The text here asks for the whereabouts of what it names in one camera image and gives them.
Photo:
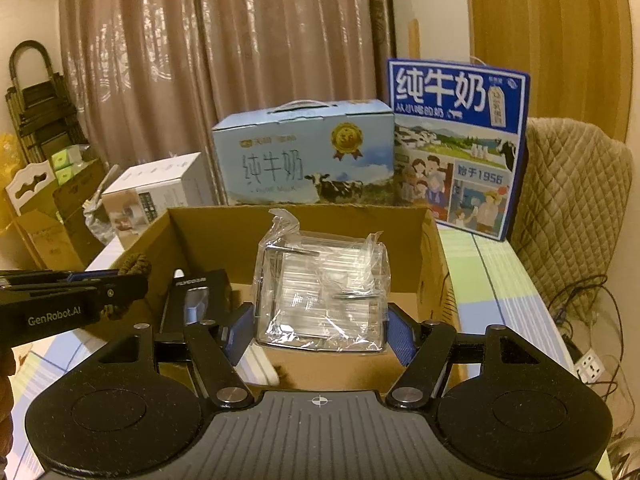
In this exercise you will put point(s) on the clear plastic box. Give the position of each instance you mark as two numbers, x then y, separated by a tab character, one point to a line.
318	291

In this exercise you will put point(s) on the dark blue milk carton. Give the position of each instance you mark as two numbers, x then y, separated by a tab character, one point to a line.
459	136

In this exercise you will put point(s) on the brown curtain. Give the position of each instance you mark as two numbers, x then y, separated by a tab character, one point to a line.
150	78

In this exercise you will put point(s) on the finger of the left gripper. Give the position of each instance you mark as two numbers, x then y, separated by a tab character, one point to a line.
47	277
131	287

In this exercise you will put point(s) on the white beige product box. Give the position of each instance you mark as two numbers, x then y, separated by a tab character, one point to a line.
143	193

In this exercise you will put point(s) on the small black product box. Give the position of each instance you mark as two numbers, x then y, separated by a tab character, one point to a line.
191	299

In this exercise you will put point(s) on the checkered bed sheet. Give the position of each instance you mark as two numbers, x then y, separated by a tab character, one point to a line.
299	434

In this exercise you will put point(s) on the open brown cardboard box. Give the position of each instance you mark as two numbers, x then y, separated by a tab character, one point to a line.
198	240

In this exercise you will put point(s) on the light blue milk carton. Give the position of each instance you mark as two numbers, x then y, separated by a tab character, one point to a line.
307	152

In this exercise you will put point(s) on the white power strip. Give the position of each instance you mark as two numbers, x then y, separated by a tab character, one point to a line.
589	368

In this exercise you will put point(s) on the cardboard boxes pile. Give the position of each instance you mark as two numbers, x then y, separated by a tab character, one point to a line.
51	215

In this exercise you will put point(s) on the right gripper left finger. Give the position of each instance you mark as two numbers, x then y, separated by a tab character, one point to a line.
145	405

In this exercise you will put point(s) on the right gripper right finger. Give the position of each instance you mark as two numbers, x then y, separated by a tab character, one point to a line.
494	405

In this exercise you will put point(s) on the quilted beige chair back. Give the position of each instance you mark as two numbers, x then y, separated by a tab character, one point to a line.
571	209

